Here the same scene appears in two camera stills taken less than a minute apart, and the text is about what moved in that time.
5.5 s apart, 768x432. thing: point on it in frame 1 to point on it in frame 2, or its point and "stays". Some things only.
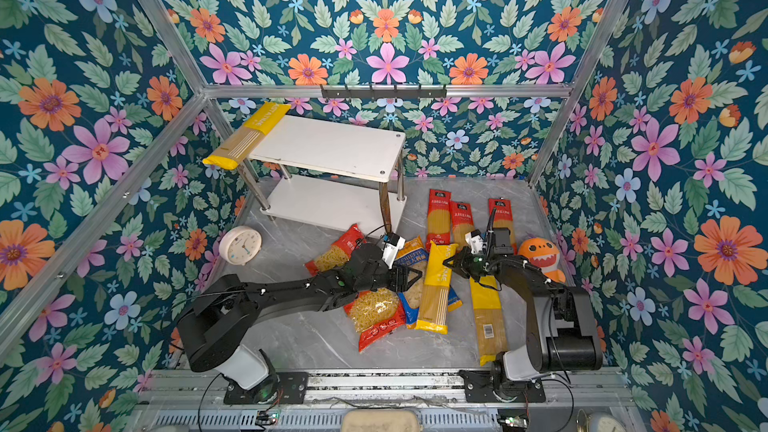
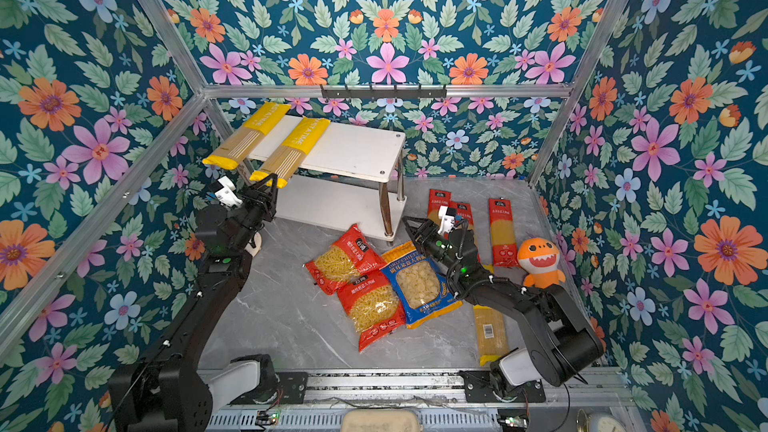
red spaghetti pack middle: x=461 y=220 stays
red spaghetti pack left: x=438 y=218 stays
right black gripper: x=463 y=256 to x=429 y=233
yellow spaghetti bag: x=239 y=143 stays
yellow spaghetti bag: x=488 y=318 stays
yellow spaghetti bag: x=434 y=313 to x=286 y=161
